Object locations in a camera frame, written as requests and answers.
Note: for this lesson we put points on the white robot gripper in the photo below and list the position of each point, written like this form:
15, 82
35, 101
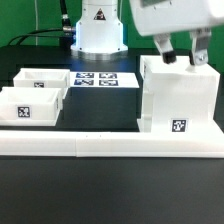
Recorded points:
152, 17

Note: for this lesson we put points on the white drawer cabinet housing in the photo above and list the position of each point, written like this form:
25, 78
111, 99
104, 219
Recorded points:
177, 97

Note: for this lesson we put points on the white front drawer box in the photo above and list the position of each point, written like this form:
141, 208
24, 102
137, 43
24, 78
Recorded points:
27, 106

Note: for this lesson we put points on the white drawer box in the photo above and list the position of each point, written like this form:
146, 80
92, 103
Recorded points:
43, 78
27, 106

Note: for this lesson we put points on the white rear drawer box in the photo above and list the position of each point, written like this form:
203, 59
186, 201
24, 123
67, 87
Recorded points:
43, 78

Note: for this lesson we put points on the white L-shaped fence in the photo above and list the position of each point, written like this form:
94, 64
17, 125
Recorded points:
203, 142

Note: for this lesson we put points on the white marker sheet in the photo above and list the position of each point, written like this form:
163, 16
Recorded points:
103, 80

